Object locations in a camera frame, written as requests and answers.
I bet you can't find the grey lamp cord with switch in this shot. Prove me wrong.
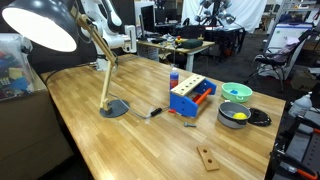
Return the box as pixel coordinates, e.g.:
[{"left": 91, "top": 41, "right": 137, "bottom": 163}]
[{"left": 109, "top": 93, "right": 170, "bottom": 120}]

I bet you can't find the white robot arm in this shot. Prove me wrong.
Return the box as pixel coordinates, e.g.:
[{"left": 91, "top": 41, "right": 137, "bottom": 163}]
[{"left": 81, "top": 0, "right": 137, "bottom": 53}]

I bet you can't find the grey wooden desk lamp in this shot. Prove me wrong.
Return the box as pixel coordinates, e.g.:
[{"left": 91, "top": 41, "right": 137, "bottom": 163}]
[{"left": 1, "top": 0, "right": 129, "bottom": 118}]

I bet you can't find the blue glue bottle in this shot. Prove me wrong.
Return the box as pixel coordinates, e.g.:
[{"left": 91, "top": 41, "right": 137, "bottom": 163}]
[{"left": 170, "top": 67, "right": 179, "bottom": 89}]

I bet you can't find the blue wooden toy toolbox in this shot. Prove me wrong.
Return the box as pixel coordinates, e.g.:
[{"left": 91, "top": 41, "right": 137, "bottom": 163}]
[{"left": 170, "top": 74, "right": 216, "bottom": 117}]

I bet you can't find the grey toy bolt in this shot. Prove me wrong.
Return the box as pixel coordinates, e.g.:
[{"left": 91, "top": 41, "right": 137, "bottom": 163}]
[{"left": 184, "top": 122, "right": 197, "bottom": 128}]

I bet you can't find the background wooden desk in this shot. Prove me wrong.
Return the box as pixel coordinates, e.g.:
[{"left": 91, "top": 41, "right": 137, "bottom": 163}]
[{"left": 136, "top": 38, "right": 216, "bottom": 73}]

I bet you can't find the dark green pouch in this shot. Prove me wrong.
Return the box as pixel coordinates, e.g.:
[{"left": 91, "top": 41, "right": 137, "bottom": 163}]
[{"left": 181, "top": 39, "right": 203, "bottom": 49}]

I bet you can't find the grey toy pot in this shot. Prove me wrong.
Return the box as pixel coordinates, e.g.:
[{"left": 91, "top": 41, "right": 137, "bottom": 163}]
[{"left": 217, "top": 102, "right": 251, "bottom": 129}]

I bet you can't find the computer monitor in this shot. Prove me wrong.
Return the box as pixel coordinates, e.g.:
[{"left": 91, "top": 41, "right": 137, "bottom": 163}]
[{"left": 139, "top": 5, "right": 155, "bottom": 39}]

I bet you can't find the green plastic bowl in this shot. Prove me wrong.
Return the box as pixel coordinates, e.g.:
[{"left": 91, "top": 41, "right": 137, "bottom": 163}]
[{"left": 222, "top": 82, "right": 253, "bottom": 103}]

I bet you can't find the yellow ball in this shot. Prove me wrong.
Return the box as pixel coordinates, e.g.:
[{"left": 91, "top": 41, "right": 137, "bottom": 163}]
[{"left": 233, "top": 112, "right": 248, "bottom": 120}]

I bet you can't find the wooden block with holes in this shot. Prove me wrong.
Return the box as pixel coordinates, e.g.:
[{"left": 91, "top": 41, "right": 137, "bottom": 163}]
[{"left": 197, "top": 145, "right": 219, "bottom": 171}]

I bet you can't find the black pot lid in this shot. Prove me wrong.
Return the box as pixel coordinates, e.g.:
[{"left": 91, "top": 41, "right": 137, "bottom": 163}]
[{"left": 248, "top": 108, "right": 272, "bottom": 127}]

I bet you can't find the black office chair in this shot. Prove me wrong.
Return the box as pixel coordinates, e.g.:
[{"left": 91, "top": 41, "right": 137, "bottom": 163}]
[{"left": 244, "top": 29, "right": 313, "bottom": 93}]

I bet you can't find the white spray bottle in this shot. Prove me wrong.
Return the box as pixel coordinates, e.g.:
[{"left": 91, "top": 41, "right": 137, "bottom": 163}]
[{"left": 289, "top": 92, "right": 312, "bottom": 117}]

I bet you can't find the clear plastic storage bin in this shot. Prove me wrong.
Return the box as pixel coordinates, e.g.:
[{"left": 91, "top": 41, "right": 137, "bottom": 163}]
[{"left": 0, "top": 33, "right": 34, "bottom": 101}]

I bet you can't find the black equipment cart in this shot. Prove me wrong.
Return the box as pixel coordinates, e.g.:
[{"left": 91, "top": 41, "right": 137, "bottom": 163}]
[{"left": 265, "top": 111, "right": 320, "bottom": 180}]

